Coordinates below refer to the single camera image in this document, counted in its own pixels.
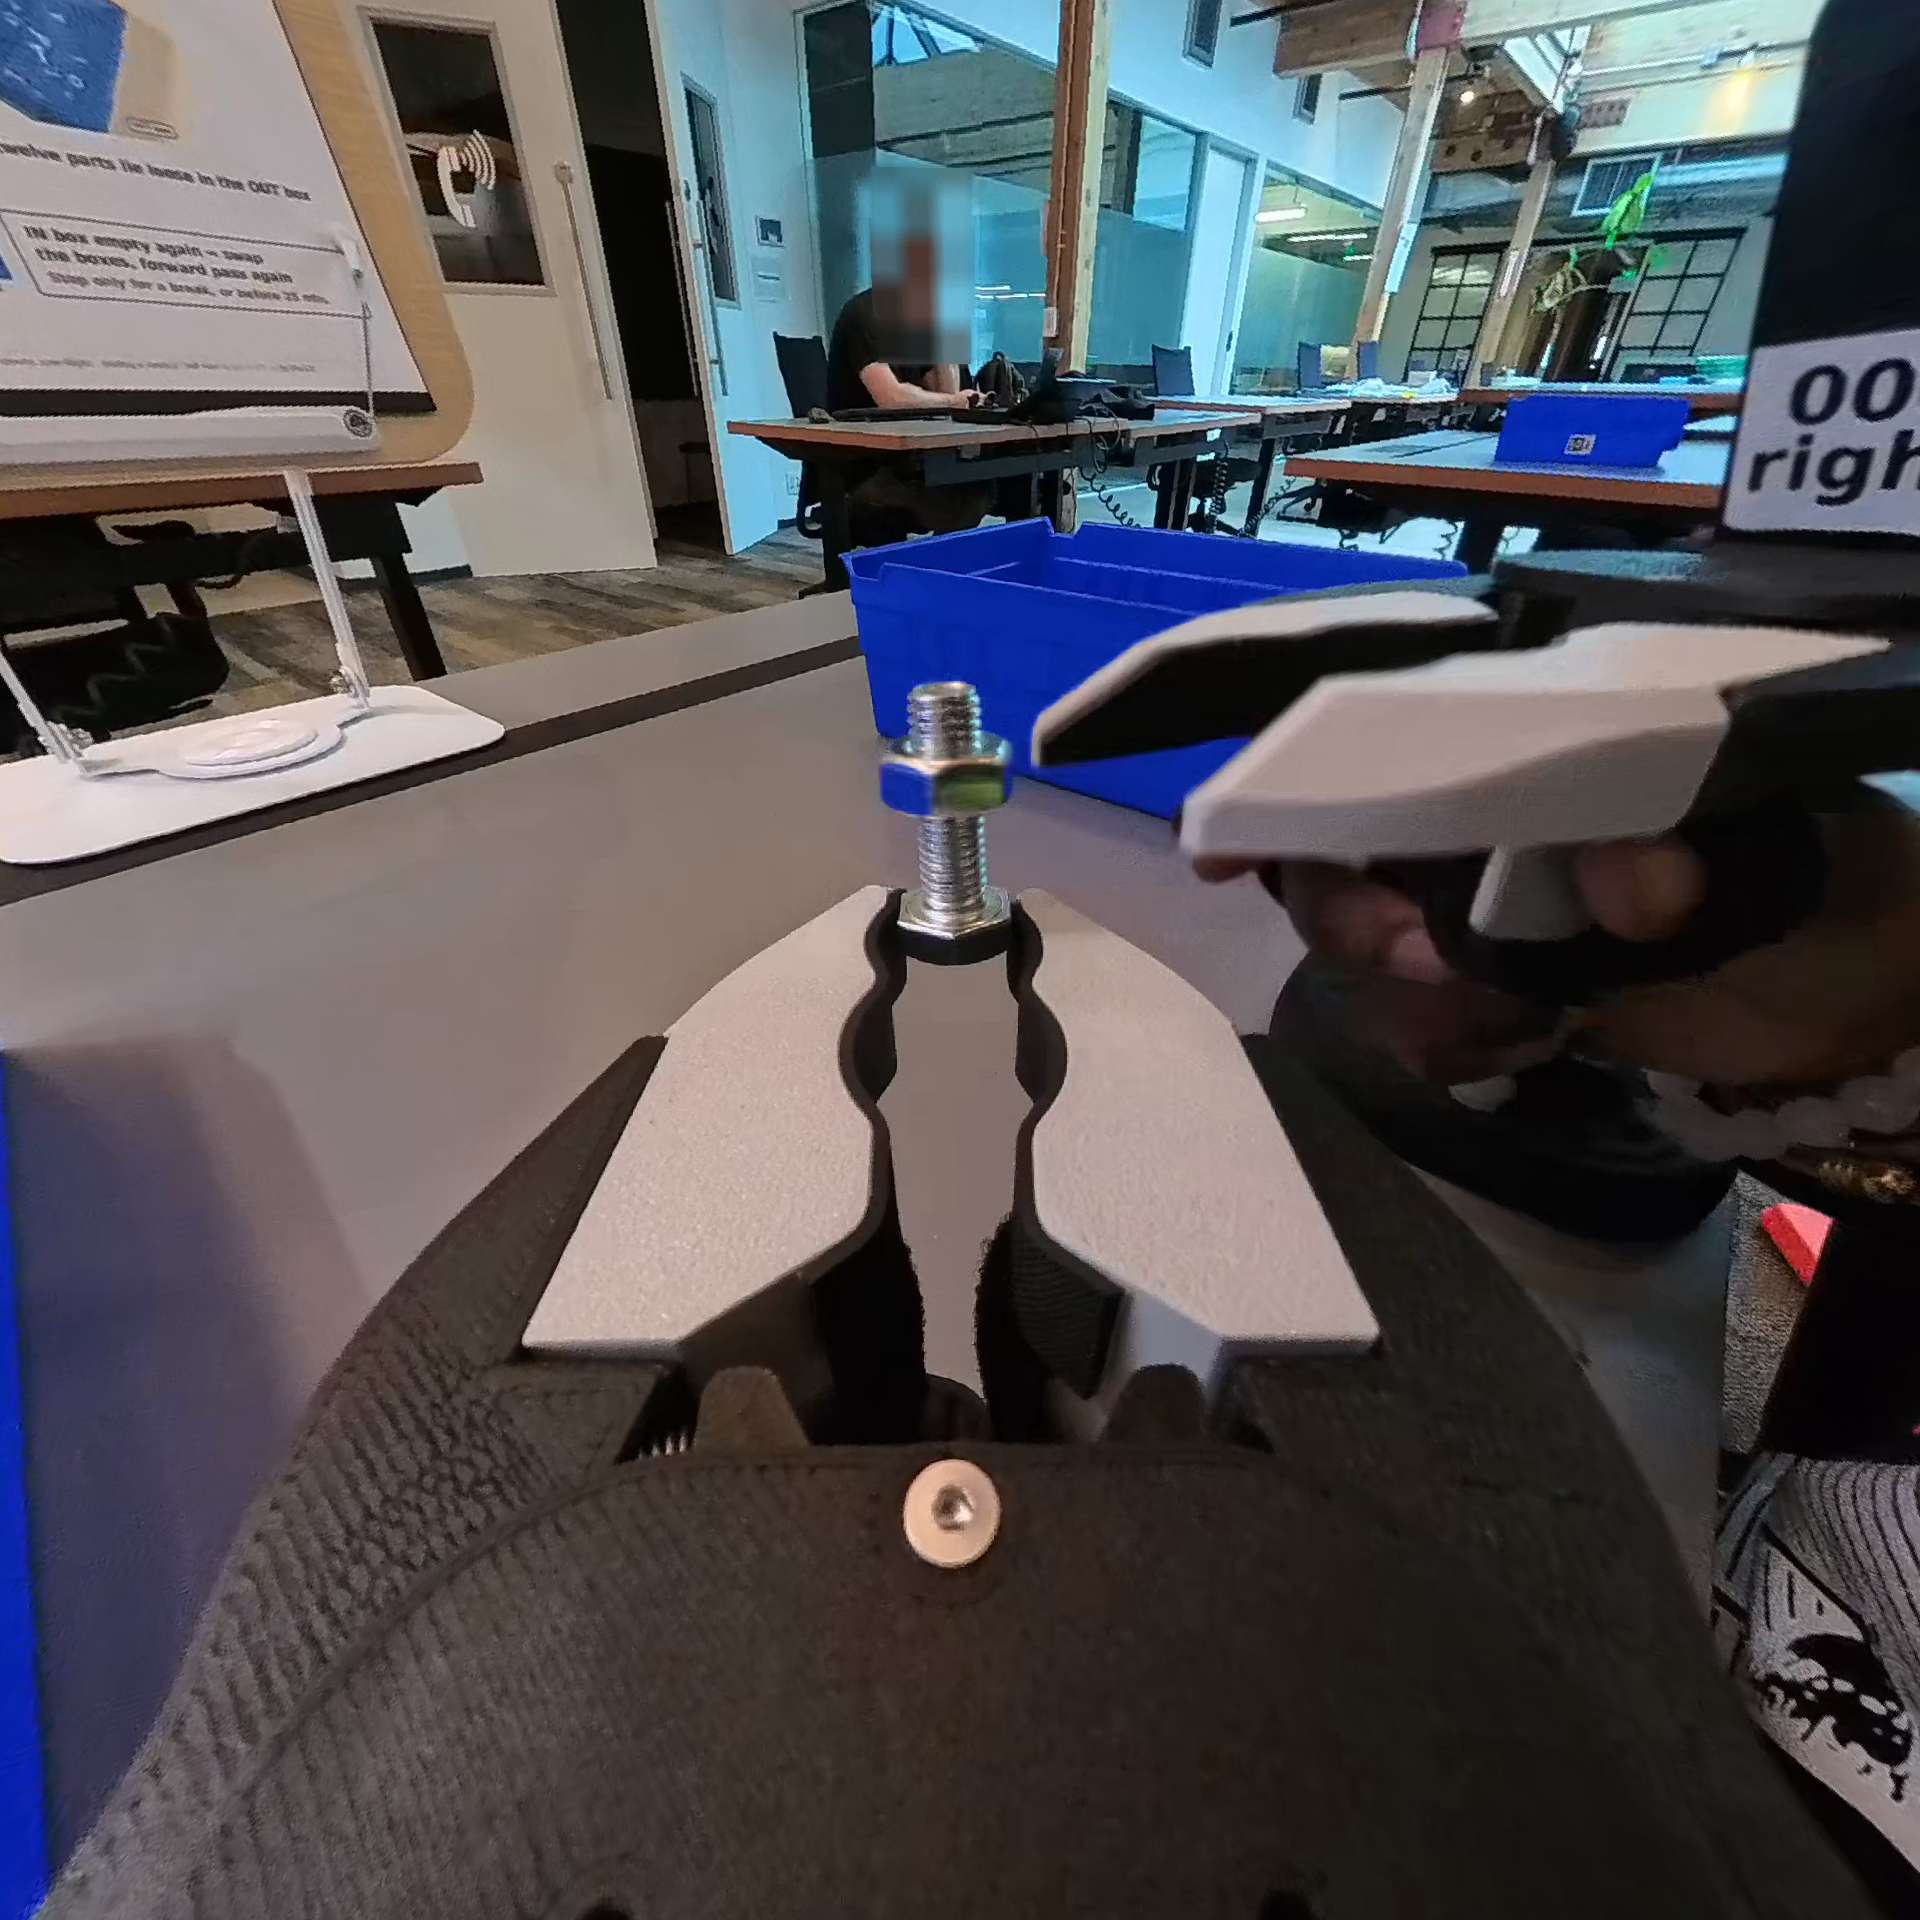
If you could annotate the small red object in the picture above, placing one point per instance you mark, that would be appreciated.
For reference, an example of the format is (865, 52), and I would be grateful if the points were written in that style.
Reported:
(1794, 1239)

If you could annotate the wooden office desk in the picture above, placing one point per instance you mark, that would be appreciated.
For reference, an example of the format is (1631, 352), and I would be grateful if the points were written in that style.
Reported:
(1411, 468)
(991, 430)

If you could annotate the instruction sign board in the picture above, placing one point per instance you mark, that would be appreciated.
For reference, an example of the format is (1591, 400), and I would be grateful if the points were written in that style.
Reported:
(180, 212)

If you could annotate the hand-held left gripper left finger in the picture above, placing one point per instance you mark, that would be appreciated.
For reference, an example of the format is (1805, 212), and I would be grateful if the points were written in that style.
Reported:
(736, 1172)

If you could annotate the silver hex nut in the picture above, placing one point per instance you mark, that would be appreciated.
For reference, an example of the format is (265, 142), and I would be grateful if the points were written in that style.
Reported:
(947, 786)

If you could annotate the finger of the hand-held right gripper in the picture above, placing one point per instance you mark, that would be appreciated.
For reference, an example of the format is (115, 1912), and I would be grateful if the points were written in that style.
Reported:
(1499, 737)
(1291, 606)

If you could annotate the black printed shirt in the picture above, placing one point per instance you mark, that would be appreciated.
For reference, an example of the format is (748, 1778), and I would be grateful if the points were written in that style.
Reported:
(1845, 1681)

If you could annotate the black round cushion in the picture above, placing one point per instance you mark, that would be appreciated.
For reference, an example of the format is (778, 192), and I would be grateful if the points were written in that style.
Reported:
(1562, 1156)

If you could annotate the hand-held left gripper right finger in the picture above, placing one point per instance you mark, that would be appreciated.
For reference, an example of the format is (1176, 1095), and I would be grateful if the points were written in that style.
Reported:
(1171, 1172)

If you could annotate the green plant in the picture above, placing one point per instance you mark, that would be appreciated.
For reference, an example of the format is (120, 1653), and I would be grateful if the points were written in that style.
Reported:
(1621, 240)

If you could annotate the silver hex bolt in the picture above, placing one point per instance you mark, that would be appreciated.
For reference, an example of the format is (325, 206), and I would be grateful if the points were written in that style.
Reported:
(955, 856)

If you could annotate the black office chair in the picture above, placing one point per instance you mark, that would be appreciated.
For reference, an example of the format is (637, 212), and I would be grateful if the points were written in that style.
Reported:
(803, 375)

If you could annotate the blue plastic bin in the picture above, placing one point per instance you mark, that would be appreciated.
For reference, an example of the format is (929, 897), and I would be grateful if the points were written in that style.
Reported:
(18, 1561)
(1591, 430)
(960, 615)

